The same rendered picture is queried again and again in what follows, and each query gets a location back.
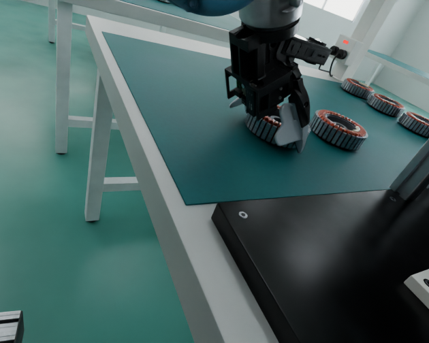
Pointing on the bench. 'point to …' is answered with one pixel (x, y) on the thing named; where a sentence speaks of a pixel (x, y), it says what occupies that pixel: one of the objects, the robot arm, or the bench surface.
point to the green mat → (340, 158)
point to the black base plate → (338, 263)
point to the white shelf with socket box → (358, 40)
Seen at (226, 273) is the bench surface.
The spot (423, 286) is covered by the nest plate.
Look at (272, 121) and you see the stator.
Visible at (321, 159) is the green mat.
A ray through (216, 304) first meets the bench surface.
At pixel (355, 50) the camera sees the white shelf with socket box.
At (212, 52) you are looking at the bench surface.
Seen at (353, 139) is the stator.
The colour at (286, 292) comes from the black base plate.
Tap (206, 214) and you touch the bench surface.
